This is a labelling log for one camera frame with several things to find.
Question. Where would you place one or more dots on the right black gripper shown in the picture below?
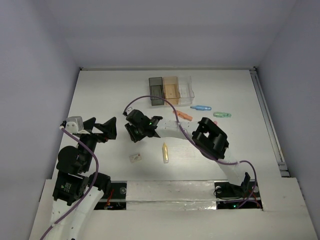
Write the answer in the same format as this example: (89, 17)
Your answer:
(135, 136)

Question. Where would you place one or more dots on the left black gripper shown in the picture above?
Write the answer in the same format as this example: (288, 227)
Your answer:
(92, 132)

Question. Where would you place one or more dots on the orange utility knife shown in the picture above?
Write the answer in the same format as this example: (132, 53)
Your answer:
(182, 115)

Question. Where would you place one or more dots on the blue utility knife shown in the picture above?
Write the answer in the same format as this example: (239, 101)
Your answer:
(201, 108)

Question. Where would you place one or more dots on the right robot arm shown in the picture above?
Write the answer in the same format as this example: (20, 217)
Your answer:
(205, 135)

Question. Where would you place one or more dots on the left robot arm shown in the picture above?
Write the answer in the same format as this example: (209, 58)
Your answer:
(79, 185)

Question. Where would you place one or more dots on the smoky grey plastic bin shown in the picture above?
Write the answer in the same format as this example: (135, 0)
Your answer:
(156, 90)

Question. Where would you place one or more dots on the clear plastic bin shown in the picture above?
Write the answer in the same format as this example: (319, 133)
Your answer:
(185, 90)

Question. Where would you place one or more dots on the green utility knife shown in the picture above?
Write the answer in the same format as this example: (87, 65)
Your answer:
(222, 115)

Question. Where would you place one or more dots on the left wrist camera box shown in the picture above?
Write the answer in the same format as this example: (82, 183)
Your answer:
(73, 124)

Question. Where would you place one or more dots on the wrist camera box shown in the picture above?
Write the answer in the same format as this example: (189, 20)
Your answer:
(127, 111)
(73, 124)

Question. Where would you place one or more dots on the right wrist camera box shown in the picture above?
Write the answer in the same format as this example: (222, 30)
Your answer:
(127, 111)

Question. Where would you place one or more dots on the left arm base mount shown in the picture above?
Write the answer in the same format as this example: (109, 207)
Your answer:
(116, 200)

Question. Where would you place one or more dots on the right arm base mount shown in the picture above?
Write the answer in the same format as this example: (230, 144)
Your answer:
(230, 197)

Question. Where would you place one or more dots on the aluminium side rail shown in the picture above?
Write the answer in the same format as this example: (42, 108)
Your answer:
(283, 168)

